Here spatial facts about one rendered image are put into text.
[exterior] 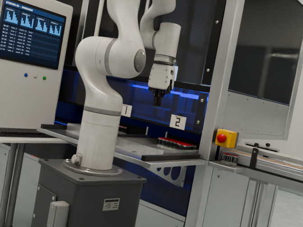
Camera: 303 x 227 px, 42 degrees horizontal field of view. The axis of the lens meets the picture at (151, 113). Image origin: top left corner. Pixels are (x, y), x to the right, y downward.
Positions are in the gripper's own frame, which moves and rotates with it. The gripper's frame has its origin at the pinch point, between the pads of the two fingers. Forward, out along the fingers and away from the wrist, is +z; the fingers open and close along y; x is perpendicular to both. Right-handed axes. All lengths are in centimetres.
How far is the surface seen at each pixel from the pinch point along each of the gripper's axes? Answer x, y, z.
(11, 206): -9, 99, 77
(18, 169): -10, 99, 55
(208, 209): -37, -12, 46
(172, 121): -28.0, 9.9, 8.5
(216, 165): -28.2, -17.0, 23.1
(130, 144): -1.9, 11.8, 20.2
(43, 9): -2, 89, -37
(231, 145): -29.8, -21.5, 13.2
